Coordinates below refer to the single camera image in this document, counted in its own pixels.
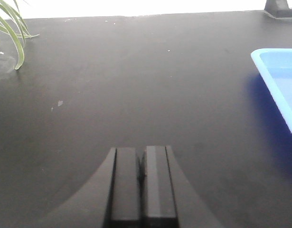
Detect white wall power socket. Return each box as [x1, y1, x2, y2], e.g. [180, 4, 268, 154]
[264, 0, 292, 18]

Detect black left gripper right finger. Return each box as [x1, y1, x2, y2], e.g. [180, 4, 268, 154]
[142, 146, 222, 228]

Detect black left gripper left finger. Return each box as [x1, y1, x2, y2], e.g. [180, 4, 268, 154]
[37, 148, 141, 228]

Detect green spider plant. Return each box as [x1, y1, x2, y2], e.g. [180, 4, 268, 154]
[0, 0, 38, 70]

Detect blue plastic tray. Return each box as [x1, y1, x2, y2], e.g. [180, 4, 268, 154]
[250, 48, 292, 133]

